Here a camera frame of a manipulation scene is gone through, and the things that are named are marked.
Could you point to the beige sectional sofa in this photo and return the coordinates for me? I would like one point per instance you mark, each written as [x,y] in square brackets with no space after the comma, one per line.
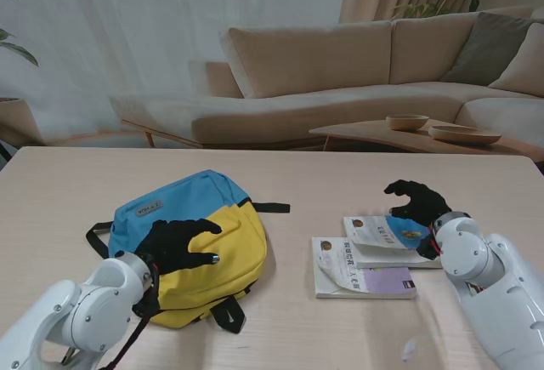
[310,59]

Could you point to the wide shallow wooden bowl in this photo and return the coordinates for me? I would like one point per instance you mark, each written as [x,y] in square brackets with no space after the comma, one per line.
[463,135]

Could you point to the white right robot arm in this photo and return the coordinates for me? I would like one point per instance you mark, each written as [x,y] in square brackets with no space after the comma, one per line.
[497,285]

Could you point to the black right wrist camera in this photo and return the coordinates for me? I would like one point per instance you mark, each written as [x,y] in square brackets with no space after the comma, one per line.
[429,248]

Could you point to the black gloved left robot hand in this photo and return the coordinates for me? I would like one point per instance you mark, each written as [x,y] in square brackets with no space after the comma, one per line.
[170,246]

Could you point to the purple cover paperback book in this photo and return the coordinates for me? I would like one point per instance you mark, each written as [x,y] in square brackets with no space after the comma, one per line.
[382,282]

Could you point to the beige sofa cushion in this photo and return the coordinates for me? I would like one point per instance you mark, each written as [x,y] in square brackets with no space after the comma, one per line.
[527,68]

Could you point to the blue and yellow backpack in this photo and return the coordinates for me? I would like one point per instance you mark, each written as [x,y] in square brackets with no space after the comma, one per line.
[238,251]

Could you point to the grey sofa cushion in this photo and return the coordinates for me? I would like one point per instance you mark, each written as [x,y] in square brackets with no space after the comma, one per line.
[484,47]

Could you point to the beige plant pot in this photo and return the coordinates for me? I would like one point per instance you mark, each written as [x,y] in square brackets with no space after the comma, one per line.
[17,121]

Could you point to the small deep wooden bowl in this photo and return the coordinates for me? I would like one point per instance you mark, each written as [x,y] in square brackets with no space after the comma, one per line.
[407,122]

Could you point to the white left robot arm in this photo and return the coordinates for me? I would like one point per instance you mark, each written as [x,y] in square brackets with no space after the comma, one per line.
[76,310]

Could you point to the dark green leaf plant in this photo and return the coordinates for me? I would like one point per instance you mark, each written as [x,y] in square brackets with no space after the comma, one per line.
[19,51]

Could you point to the white sheer curtain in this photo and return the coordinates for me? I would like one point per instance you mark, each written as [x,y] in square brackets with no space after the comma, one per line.
[149,25]

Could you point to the low wooden coffee table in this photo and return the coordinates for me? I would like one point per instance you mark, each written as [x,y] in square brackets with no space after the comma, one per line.
[365,134]

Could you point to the blue cover paperback book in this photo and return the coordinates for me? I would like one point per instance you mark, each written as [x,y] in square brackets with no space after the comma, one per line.
[378,242]

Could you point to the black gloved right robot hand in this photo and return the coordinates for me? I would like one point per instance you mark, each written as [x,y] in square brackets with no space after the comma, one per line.
[425,206]

